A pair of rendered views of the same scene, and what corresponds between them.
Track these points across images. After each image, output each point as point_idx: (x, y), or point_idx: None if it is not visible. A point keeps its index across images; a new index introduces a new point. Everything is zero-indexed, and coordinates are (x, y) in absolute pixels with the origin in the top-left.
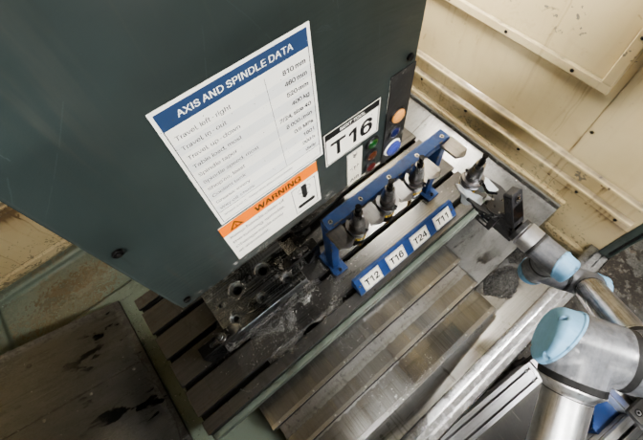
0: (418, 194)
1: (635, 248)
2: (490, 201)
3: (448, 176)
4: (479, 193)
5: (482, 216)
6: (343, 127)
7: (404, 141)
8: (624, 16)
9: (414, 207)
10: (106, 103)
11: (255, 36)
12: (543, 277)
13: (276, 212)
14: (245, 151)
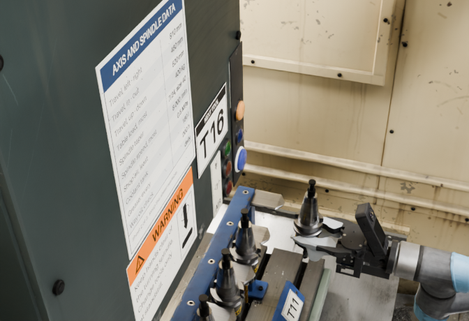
0: (244, 296)
1: None
2: (343, 238)
3: (266, 260)
4: (315, 262)
5: (343, 264)
6: (206, 118)
7: None
8: (359, 8)
9: (248, 315)
10: (77, 47)
11: None
12: (448, 301)
13: (167, 250)
14: (148, 135)
